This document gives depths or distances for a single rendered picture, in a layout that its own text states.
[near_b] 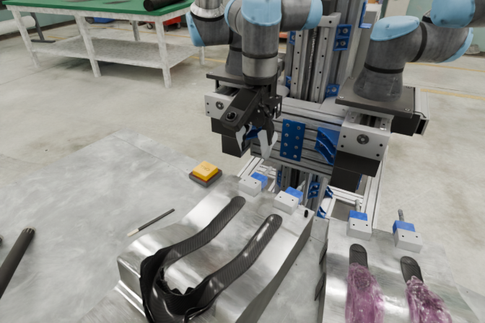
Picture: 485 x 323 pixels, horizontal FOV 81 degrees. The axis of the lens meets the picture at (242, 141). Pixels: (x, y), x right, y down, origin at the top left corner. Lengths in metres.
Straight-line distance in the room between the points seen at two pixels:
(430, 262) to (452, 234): 1.43
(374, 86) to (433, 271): 0.52
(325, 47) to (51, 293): 1.04
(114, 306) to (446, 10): 0.86
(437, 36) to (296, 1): 0.46
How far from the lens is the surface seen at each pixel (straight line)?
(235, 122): 0.58
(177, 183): 0.96
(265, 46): 0.58
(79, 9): 4.19
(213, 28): 1.03
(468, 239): 2.24
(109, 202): 0.96
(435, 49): 1.02
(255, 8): 0.57
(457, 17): 0.72
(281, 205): 0.73
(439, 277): 0.79
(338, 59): 1.20
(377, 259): 0.75
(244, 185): 0.76
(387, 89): 0.99
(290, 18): 0.70
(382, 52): 0.96
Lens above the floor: 1.43
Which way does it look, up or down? 34 degrees down
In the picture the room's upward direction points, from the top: straight up
